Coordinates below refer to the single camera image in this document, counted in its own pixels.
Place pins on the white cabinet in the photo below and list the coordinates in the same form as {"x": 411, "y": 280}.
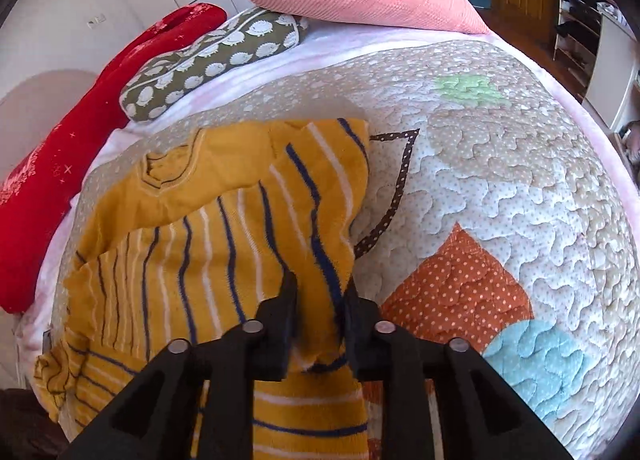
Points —
{"x": 612, "y": 74}

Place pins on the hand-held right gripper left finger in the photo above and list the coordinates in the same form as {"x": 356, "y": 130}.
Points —
{"x": 277, "y": 335}

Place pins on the white wall socket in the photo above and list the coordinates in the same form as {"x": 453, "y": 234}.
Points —
{"x": 97, "y": 21}

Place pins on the yellow striped sweater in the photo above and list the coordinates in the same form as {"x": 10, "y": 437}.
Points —
{"x": 200, "y": 190}

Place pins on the red duvet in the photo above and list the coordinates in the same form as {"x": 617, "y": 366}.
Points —
{"x": 75, "y": 139}

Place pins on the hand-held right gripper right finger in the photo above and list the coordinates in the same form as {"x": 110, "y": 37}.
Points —
{"x": 362, "y": 335}

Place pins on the olive hedgehog print bolster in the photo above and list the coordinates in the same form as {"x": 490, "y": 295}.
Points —
{"x": 210, "y": 59}

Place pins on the dark maroon cloth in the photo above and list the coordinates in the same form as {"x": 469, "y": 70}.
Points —
{"x": 25, "y": 425}

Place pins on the heart patchwork quilt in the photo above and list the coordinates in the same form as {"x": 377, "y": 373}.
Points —
{"x": 500, "y": 190}

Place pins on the cluttered open shelf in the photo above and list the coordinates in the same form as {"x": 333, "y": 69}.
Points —
{"x": 575, "y": 14}

